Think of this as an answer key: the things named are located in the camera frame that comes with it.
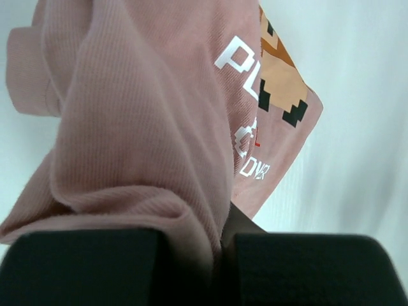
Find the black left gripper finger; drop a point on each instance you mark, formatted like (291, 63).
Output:
(237, 223)

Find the dusty pink graphic t-shirt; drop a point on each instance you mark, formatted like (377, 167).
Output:
(170, 112)

